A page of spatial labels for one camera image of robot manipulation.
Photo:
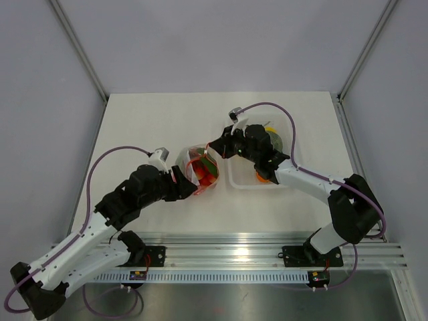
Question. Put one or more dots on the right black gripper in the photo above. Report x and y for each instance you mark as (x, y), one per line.
(223, 144)

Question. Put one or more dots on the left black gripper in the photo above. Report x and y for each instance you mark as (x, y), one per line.
(179, 188)

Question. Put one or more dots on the green netted melon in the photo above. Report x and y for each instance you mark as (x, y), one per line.
(276, 140)

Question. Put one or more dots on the red lychee bunch with leaves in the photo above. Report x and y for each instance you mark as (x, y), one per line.
(201, 168)

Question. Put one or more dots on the clear zip top bag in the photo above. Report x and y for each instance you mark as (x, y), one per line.
(181, 162)

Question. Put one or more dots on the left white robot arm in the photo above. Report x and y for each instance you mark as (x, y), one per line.
(101, 244)

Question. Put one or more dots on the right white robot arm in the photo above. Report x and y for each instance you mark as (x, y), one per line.
(353, 208)

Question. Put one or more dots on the white plastic food tray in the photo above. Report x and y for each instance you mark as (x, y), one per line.
(240, 172)

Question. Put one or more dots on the orange tangerine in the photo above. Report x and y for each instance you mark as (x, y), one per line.
(261, 179)

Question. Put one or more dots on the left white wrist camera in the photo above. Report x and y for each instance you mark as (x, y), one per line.
(158, 159)

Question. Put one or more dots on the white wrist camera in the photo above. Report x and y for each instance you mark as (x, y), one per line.
(158, 159)
(238, 118)

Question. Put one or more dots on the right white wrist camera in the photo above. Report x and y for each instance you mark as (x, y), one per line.
(238, 118)

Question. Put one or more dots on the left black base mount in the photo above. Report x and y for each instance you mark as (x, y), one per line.
(141, 254)

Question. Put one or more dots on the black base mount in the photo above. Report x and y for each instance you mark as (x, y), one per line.
(305, 256)
(141, 254)

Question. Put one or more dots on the aluminium mounting rail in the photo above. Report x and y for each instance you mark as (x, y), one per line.
(257, 251)

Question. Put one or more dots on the white slotted cable duct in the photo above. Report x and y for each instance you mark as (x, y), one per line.
(203, 277)

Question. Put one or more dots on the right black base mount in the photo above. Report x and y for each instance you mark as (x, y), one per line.
(305, 256)

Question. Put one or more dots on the right aluminium frame post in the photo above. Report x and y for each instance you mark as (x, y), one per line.
(367, 48)

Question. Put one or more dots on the aluminium frame post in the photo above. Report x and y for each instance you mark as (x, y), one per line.
(367, 48)
(72, 36)

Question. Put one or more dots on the left aluminium frame post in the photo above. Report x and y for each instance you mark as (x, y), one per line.
(72, 36)

